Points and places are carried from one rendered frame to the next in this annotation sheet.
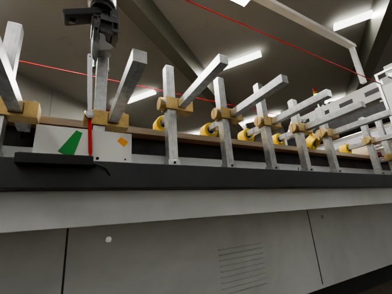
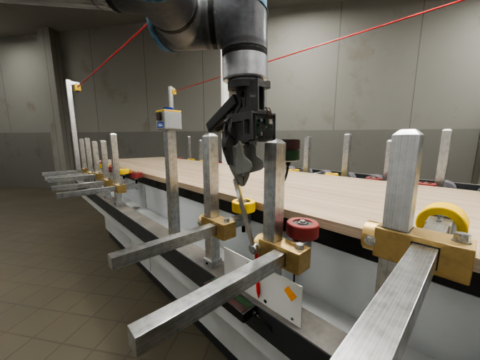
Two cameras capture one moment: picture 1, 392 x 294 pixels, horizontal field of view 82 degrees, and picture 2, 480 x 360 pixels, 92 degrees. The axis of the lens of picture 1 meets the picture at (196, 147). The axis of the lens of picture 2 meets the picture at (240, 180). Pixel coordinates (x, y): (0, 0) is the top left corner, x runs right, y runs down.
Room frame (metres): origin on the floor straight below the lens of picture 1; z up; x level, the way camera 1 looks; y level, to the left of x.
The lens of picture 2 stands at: (0.46, -0.19, 1.11)
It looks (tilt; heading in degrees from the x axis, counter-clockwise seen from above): 10 degrees down; 76
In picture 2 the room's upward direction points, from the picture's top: straight up
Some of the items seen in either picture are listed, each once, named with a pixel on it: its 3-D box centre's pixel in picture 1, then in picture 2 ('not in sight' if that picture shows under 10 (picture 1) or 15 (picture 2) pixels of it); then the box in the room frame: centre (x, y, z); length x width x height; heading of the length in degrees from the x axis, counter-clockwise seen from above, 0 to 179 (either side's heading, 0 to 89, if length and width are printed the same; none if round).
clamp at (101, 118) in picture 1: (106, 121); (281, 251); (0.68, 0.29, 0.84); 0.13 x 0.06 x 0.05; 120
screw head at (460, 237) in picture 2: not in sight; (461, 237); (0.83, 0.02, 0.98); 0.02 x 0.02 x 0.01
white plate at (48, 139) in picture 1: (87, 144); (256, 281); (0.63, 0.32, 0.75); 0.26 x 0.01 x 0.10; 120
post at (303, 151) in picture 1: (300, 139); not in sight; (1.16, -0.56, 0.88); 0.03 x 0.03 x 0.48; 30
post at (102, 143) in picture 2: not in sight; (106, 174); (-0.07, 1.61, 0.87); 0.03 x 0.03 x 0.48; 30
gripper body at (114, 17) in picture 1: (104, 23); (248, 113); (0.59, 0.28, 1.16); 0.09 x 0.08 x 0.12; 119
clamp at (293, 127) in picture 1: (300, 129); not in sight; (1.17, -0.58, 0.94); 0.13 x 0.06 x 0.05; 120
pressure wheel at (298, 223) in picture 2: not in sight; (301, 241); (0.75, 0.31, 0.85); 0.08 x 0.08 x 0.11
